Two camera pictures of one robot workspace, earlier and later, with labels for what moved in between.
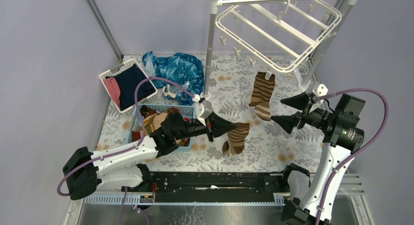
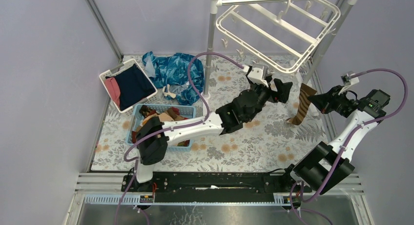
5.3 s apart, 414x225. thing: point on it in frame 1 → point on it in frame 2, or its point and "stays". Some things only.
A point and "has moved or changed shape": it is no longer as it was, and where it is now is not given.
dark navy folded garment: x=127 y=80 stays
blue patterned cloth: x=184 y=69 stays
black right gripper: x=300 y=101 → x=322 y=101
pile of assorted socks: x=152 y=120 stays
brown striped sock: x=236 y=143 has moved or changed shape
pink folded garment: x=114 y=89 stays
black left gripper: x=209 y=131 → x=274 y=90
